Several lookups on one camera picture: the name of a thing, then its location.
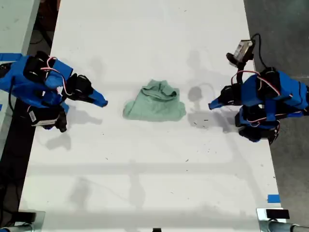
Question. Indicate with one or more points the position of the small black clip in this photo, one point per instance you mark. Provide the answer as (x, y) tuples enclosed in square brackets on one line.
[(157, 229)]

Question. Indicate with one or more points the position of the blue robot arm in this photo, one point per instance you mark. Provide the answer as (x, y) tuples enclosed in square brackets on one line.
[(19, 77), (289, 94)]

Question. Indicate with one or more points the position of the pale green T-shirt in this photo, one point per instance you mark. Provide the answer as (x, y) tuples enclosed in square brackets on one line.
[(154, 104)]

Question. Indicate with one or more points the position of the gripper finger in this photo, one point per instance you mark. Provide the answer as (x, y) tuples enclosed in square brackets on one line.
[(97, 103), (217, 107), (100, 97), (217, 101)]

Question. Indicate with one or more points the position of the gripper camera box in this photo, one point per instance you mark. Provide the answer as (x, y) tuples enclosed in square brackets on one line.
[(44, 119), (242, 49)]

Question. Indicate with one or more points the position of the metal table bracket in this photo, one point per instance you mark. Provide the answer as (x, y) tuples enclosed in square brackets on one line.
[(39, 220), (262, 217)]

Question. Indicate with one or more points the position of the small black box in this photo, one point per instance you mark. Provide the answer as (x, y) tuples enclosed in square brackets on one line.
[(277, 214), (26, 216)]

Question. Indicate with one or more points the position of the white side table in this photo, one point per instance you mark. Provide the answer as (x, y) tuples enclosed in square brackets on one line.
[(14, 24)]

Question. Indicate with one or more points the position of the grey metal pipe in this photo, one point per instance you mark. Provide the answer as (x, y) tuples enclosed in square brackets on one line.
[(282, 228), (14, 229)]

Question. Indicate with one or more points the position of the black camera stalk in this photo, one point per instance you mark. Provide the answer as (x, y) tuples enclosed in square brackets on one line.
[(240, 72)]

